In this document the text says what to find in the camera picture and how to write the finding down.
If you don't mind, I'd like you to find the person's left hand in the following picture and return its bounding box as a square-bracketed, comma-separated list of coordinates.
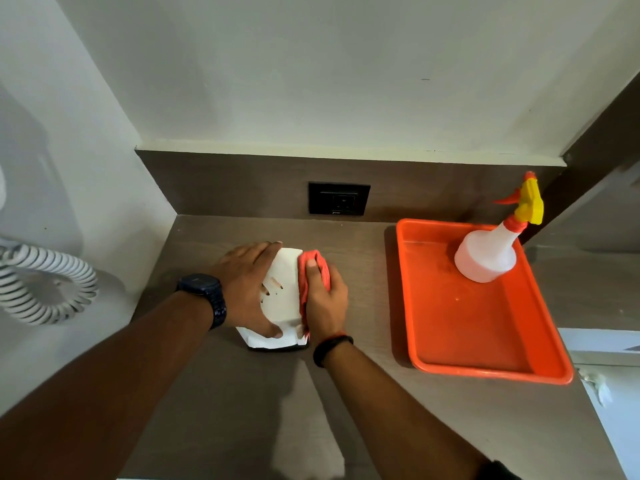
[212, 241, 284, 340]

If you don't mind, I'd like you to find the person's right hand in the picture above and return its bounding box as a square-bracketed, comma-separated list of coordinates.
[304, 259, 350, 345]

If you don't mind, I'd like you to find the orange cleaning cloth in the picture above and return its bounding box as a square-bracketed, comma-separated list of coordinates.
[298, 250, 332, 341]

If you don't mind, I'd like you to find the white plastic box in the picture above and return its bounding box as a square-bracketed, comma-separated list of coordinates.
[235, 247, 310, 352]

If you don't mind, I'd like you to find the person's left forearm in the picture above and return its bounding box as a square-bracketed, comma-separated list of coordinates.
[0, 292, 215, 480]

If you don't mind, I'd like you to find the person's right forearm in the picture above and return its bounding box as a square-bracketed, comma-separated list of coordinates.
[322, 342, 490, 480]

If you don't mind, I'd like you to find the black wristband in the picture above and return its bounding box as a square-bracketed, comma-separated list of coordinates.
[313, 334, 355, 369]

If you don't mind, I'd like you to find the black wristwatch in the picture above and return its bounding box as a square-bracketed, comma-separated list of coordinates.
[175, 274, 228, 331]

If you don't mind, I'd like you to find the brown wooden back panel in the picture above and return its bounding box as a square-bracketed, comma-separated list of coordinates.
[134, 149, 567, 226]

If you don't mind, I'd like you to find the orange plastic tray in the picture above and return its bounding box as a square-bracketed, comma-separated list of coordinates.
[395, 218, 575, 386]

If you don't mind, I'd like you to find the white spray bottle yellow nozzle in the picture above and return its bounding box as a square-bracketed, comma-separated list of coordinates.
[453, 171, 545, 284]

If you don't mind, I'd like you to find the black sleeve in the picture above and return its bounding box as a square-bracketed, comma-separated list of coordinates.
[474, 460, 522, 480]

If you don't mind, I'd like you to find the white plastic hook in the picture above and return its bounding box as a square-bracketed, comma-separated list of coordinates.
[577, 367, 614, 410]

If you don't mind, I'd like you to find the white cabinet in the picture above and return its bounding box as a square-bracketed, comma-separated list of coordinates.
[557, 328, 640, 480]

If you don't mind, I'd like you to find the black wall socket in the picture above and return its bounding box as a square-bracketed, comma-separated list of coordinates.
[308, 181, 372, 217]

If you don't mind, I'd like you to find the white coiled cord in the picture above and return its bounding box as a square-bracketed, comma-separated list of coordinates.
[0, 237, 100, 327]

